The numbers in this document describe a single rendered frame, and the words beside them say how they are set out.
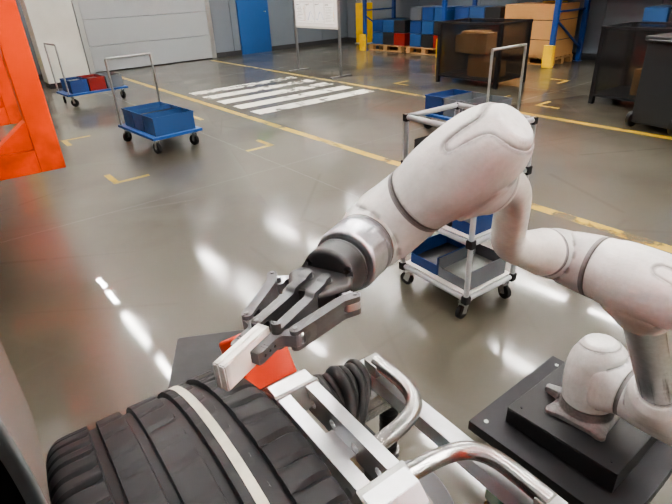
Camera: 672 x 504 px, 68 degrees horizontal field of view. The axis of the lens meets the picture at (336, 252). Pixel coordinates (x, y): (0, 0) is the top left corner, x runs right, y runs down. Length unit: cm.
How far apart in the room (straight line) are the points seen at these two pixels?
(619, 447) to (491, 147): 129
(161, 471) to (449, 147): 46
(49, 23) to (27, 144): 796
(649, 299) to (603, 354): 59
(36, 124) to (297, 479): 367
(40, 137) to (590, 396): 358
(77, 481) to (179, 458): 10
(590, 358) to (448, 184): 109
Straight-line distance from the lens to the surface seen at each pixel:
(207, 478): 53
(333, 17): 1032
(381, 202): 67
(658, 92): 662
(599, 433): 175
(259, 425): 56
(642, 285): 107
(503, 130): 61
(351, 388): 80
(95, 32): 1370
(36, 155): 407
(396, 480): 59
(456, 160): 61
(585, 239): 113
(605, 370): 164
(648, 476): 182
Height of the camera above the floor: 158
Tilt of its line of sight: 28 degrees down
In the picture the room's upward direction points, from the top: 3 degrees counter-clockwise
